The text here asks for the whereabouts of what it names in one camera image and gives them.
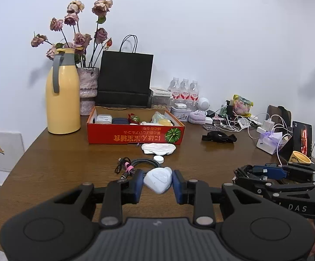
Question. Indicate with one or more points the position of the yellow paper cup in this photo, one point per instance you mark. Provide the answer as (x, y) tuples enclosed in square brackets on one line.
[(298, 157)]

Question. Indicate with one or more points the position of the black paper bag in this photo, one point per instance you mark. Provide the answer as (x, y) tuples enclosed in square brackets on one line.
[(125, 78)]

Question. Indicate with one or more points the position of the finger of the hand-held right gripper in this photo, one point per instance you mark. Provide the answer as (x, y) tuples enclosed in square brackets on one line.
[(268, 187), (271, 171)]

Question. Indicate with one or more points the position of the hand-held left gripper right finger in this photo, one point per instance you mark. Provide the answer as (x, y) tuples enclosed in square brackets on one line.
[(178, 187)]

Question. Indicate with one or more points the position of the white tissue box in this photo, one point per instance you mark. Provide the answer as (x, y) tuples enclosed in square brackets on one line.
[(268, 142)]

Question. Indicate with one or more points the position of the purple fuzzy headband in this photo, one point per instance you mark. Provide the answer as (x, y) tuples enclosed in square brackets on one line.
[(197, 117)]

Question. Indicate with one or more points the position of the red artificial flower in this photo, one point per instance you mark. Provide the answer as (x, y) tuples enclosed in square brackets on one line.
[(134, 118)]

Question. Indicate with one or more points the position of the iridescent wrapper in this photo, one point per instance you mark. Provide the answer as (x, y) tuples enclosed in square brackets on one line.
[(156, 116)]

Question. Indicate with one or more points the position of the navy pouch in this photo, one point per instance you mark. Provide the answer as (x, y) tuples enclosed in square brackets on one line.
[(119, 120)]

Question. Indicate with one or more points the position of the small dark bottle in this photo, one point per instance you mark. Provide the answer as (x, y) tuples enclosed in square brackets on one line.
[(228, 110)]

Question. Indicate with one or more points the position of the yellow and white plush toy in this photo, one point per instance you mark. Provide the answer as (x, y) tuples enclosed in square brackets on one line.
[(165, 121)]

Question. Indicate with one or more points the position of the pink candy bag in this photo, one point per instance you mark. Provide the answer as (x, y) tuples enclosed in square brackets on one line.
[(243, 104)]

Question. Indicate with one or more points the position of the white heart-shaped case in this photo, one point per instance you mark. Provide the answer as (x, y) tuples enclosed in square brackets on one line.
[(157, 179)]

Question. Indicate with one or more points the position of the black power adapter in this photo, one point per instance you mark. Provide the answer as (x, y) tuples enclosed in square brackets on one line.
[(210, 113)]

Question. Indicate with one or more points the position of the yellow thermos jug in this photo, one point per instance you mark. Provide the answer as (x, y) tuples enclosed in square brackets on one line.
[(63, 100)]

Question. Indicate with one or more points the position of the white earbuds case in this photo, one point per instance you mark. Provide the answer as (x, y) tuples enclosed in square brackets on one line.
[(179, 105)]

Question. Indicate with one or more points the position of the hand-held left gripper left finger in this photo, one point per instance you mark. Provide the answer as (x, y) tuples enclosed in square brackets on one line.
[(138, 186)]

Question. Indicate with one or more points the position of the red cardboard box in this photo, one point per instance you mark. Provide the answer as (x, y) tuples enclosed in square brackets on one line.
[(119, 137)]

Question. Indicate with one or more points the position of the white cotton swab box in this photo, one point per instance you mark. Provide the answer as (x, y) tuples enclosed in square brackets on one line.
[(103, 119)]

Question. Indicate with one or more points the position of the white carton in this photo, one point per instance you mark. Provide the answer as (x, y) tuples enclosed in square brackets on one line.
[(160, 91)]

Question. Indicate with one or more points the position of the white charger block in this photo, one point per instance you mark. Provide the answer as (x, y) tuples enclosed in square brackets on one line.
[(209, 120)]

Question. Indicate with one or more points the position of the grey metal tin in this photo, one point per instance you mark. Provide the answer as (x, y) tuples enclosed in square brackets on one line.
[(180, 113)]

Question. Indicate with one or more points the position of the black pouch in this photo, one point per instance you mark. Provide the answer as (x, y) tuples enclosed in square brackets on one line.
[(218, 136)]

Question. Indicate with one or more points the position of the white round robot toy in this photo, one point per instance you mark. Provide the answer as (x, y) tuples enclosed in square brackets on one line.
[(203, 103)]

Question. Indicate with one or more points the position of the water bottle red label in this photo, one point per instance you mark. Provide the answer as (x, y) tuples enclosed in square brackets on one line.
[(175, 88), (185, 89), (194, 90)]

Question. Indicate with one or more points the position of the white cloth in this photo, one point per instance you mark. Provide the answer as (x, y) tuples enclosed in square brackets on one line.
[(157, 149)]

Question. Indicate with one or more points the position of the white wall panel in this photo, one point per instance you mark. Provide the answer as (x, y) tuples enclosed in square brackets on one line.
[(4, 151)]

